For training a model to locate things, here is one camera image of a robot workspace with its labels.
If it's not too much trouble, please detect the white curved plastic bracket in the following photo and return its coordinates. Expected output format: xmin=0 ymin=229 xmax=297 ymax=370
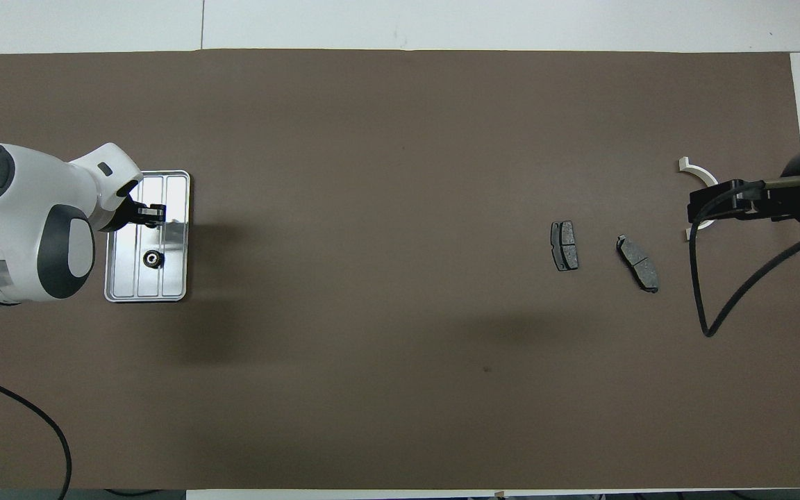
xmin=678 ymin=157 xmax=720 ymax=242

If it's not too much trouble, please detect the short rectangular grey brake pad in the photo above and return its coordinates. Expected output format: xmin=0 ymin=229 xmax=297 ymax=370
xmin=550 ymin=220 xmax=579 ymax=272

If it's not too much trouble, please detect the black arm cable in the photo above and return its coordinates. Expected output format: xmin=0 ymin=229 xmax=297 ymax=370
xmin=0 ymin=368 xmax=72 ymax=500
xmin=688 ymin=177 xmax=800 ymax=338

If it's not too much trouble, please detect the long curved grey brake pad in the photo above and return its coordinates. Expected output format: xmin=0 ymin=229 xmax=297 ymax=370
xmin=616 ymin=235 xmax=660 ymax=294

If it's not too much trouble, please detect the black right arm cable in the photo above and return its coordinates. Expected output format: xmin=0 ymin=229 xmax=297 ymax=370
xmin=688 ymin=177 xmax=800 ymax=338

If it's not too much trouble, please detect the brown table mat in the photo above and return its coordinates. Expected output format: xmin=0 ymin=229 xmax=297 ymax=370
xmin=0 ymin=49 xmax=800 ymax=490

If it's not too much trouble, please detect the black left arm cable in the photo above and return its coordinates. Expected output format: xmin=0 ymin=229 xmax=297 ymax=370
xmin=0 ymin=368 xmax=72 ymax=500

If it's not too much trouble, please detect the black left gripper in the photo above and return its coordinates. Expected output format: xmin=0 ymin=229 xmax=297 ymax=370
xmin=102 ymin=187 xmax=167 ymax=233

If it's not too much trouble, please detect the silver metal tray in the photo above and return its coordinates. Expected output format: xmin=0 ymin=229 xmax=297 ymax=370
xmin=104 ymin=169 xmax=192 ymax=303

